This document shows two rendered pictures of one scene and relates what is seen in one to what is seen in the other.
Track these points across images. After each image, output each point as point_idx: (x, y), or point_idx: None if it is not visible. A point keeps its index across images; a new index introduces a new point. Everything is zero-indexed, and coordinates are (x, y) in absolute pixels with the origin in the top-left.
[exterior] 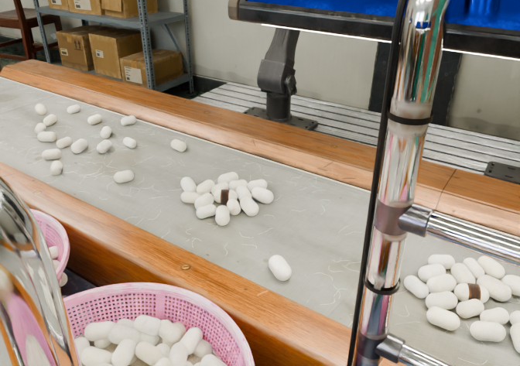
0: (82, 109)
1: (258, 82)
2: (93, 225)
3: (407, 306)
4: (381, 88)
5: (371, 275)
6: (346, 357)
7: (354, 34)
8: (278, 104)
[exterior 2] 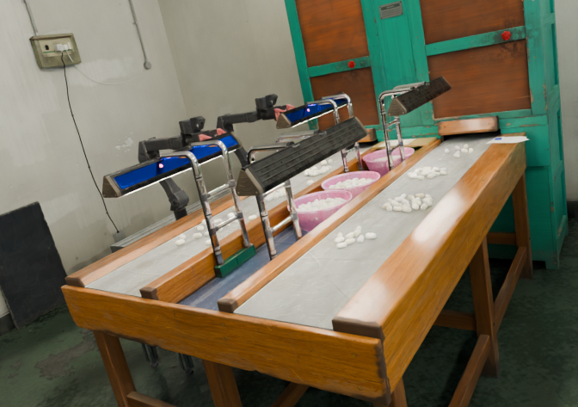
0: (178, 238)
1: (181, 203)
2: (297, 196)
3: (319, 175)
4: (11, 286)
5: None
6: (337, 171)
7: (305, 120)
8: (186, 210)
